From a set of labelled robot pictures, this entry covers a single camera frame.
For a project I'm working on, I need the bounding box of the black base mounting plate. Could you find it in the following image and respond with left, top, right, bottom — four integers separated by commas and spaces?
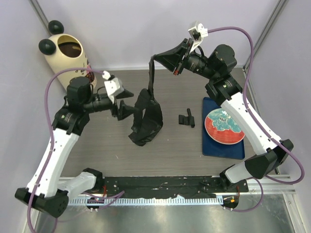
85, 176, 249, 199

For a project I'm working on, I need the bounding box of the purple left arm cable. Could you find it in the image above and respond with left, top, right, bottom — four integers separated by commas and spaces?
26, 67, 126, 233

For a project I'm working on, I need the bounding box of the black trash bag roll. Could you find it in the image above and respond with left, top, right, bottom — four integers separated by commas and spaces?
178, 108, 195, 128

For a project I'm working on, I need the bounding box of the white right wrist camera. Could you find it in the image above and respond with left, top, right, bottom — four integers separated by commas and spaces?
188, 21, 208, 52

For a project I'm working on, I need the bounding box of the dark blue tray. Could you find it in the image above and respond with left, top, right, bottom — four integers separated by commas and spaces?
202, 97, 245, 160

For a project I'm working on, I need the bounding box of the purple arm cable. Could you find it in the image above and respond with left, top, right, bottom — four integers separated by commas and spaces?
207, 26, 305, 212
26, 67, 126, 233

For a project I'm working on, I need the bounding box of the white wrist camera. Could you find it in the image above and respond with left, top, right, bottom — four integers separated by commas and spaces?
188, 21, 208, 52
102, 71, 124, 104

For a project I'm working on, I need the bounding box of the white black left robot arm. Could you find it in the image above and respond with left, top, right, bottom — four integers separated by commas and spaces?
15, 76, 137, 218

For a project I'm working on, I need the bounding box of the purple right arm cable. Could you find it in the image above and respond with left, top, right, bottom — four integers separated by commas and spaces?
207, 26, 305, 212

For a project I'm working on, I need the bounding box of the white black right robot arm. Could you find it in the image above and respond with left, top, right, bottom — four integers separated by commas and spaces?
155, 39, 294, 192

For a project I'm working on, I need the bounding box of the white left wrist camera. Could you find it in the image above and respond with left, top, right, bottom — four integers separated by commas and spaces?
102, 71, 124, 104

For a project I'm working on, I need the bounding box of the red teal floral plate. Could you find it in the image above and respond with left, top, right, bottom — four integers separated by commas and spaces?
204, 108, 245, 145

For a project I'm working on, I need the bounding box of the aluminium frame rail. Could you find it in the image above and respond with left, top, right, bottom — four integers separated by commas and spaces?
58, 174, 297, 197

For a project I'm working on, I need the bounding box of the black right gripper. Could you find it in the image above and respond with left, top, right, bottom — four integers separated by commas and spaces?
154, 38, 218, 81

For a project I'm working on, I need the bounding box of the white slotted cable duct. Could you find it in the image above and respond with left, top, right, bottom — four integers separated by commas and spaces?
68, 195, 223, 208

